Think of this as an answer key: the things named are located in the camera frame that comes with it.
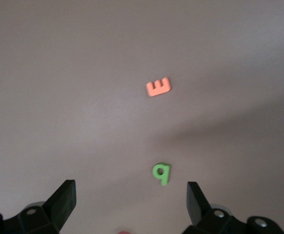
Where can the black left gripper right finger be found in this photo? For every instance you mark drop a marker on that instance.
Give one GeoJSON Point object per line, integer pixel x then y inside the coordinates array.
{"type": "Point", "coordinates": [199, 212]}

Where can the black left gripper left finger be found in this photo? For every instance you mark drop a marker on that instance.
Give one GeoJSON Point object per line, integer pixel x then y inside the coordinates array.
{"type": "Point", "coordinates": [59, 207]}

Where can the green letter q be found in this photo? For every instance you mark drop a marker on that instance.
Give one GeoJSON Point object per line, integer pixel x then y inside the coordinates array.
{"type": "Point", "coordinates": [165, 174]}

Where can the pink letter Q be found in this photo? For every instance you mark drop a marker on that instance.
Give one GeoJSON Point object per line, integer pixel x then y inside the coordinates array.
{"type": "Point", "coordinates": [124, 232]}

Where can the orange letter E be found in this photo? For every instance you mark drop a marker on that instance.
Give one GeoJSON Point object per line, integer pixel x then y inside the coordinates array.
{"type": "Point", "coordinates": [157, 89]}

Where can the brown table cover sheet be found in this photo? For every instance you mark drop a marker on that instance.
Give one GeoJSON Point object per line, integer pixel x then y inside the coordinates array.
{"type": "Point", "coordinates": [59, 73]}

